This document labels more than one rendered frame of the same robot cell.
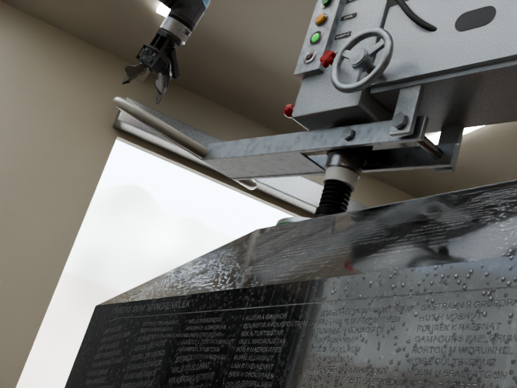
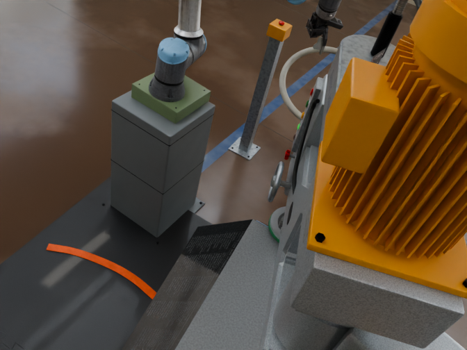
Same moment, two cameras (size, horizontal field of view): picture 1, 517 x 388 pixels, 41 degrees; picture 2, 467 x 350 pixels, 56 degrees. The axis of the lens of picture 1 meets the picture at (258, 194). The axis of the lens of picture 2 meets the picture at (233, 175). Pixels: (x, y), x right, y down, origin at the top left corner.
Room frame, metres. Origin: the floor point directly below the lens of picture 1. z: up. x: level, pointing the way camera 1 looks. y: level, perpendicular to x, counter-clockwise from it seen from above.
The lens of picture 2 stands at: (0.23, -0.73, 2.26)
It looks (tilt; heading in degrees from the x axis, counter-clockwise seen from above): 43 degrees down; 40
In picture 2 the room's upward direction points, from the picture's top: 16 degrees clockwise
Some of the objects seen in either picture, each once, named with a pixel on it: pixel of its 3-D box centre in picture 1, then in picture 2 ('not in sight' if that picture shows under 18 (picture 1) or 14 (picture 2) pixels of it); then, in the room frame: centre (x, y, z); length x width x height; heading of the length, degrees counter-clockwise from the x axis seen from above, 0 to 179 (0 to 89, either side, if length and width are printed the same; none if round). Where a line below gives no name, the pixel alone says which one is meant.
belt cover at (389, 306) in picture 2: not in sight; (365, 146); (1.11, -0.38, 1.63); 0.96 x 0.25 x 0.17; 39
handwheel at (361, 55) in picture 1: (371, 69); (285, 184); (1.22, -0.14, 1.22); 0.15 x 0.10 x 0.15; 39
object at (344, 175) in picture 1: (340, 178); not in sight; (1.39, -0.16, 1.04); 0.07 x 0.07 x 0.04
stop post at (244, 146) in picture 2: not in sight; (260, 93); (2.33, 1.01, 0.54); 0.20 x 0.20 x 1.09; 22
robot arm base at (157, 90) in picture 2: not in sight; (167, 82); (1.38, 0.84, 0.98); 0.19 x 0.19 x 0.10
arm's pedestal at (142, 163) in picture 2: not in sight; (158, 159); (1.38, 0.84, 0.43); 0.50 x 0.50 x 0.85; 18
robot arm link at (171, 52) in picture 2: not in sight; (172, 59); (1.39, 0.84, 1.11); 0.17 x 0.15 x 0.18; 29
